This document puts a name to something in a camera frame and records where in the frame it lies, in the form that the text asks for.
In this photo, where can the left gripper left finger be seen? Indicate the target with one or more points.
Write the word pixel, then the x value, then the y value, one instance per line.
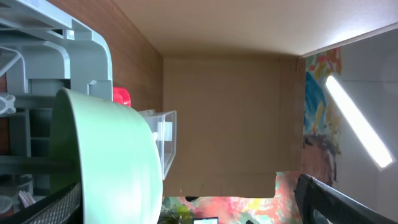
pixel 56 208

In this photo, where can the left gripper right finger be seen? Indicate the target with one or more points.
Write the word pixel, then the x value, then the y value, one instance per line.
pixel 320 203

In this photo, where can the green bowl with rice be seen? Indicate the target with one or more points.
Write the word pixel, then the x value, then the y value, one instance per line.
pixel 115 158

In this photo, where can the grey dishwasher rack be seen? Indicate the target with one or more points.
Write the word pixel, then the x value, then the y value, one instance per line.
pixel 43 49

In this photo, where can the bright ceiling light strip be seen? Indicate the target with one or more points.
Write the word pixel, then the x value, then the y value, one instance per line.
pixel 365 133

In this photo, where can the red plastic tray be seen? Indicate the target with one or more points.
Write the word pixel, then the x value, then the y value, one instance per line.
pixel 121 96

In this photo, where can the clear plastic bin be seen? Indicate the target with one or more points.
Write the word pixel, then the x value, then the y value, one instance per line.
pixel 164 128

